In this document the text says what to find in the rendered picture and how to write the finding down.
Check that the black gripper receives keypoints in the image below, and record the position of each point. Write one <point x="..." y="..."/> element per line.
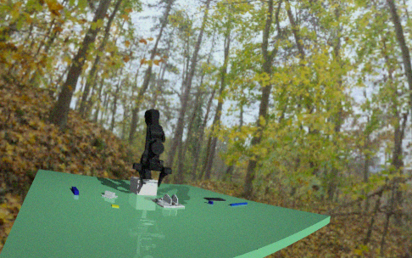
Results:
<point x="164" y="171"/>

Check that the dark blue curved bar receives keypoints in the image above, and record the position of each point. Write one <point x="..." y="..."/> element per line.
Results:
<point x="75" y="190"/>

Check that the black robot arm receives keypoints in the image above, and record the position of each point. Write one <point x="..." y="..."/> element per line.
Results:
<point x="153" y="144"/>

